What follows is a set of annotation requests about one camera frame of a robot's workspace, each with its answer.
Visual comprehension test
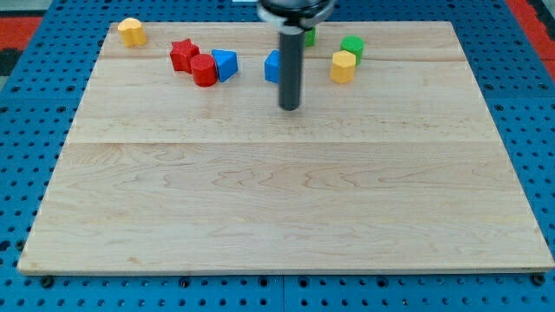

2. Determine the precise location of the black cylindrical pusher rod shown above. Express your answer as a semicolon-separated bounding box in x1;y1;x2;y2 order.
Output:
278;29;304;111

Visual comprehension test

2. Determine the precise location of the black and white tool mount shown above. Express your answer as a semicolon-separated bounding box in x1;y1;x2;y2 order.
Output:
257;0;336;30

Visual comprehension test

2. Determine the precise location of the blue triangle block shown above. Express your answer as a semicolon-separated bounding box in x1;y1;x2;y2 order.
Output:
212;49;238;82

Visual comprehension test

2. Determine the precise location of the green star block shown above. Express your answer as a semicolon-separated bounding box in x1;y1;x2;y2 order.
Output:
304;27;317;47

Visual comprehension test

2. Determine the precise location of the red star block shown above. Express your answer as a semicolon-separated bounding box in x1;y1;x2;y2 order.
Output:
169;38;200;74

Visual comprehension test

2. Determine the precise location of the blue cube block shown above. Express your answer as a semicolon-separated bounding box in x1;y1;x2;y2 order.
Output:
264;49;280;83

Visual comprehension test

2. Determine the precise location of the yellow hexagon block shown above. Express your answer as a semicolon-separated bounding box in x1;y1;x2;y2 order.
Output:
330;50;356;84

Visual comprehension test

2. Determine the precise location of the green cylinder block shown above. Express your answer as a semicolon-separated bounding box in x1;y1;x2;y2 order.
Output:
340;36;365;67

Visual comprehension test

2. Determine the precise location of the red cylinder block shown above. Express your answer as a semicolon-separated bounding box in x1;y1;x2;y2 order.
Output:
190;54;218;88

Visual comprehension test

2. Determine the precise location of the yellow heart block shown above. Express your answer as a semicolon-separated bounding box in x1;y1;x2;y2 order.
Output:
117;17;147;48

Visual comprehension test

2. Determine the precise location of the light wooden board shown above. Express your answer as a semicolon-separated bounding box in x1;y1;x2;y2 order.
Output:
18;22;554;276

